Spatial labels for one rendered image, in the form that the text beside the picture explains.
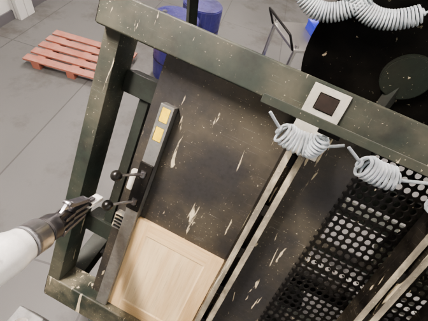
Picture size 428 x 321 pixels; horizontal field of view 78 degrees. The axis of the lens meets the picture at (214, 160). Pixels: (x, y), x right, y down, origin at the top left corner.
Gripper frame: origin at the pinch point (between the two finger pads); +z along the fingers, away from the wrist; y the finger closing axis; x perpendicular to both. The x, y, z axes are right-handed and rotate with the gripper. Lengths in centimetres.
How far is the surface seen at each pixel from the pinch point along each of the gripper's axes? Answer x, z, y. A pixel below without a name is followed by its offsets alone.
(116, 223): 5.3, 12.6, 14.8
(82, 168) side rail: -13.4, 10.5, -2.4
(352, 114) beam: 60, 5, -58
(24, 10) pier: -334, 277, -10
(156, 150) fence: 11.4, 11.5, -22.1
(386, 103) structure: 82, 54, -68
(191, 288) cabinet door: 43, 14, 27
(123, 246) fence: 11.2, 11.5, 22.2
